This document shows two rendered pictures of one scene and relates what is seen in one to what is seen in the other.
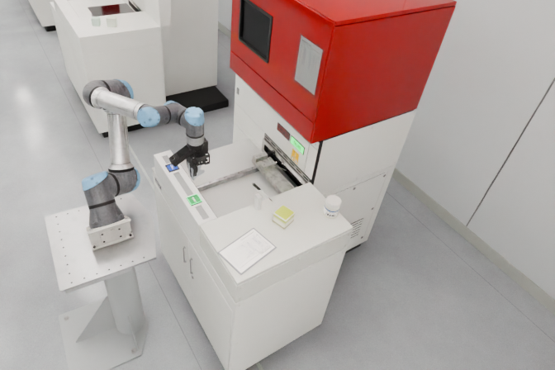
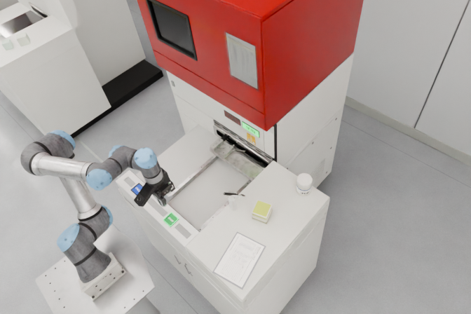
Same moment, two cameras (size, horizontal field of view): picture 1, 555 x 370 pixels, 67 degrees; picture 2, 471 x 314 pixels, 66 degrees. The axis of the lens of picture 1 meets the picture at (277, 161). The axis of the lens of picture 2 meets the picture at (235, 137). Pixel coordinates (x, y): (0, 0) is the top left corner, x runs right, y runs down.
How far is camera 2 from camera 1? 50 cm
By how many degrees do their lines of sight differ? 10
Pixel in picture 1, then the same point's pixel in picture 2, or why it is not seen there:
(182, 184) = (153, 205)
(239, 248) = (231, 259)
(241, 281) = (244, 296)
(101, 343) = not seen: outside the picture
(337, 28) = (265, 22)
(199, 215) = (181, 235)
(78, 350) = not seen: outside the picture
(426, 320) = (404, 229)
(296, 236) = (280, 227)
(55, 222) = (47, 282)
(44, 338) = not seen: outside the picture
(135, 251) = (132, 287)
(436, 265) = (397, 174)
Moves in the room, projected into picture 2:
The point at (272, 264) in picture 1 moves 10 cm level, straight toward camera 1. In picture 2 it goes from (268, 267) to (272, 291)
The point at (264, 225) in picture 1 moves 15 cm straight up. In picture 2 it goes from (246, 224) to (244, 208)
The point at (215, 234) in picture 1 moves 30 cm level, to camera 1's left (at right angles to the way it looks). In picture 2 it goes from (203, 251) to (135, 263)
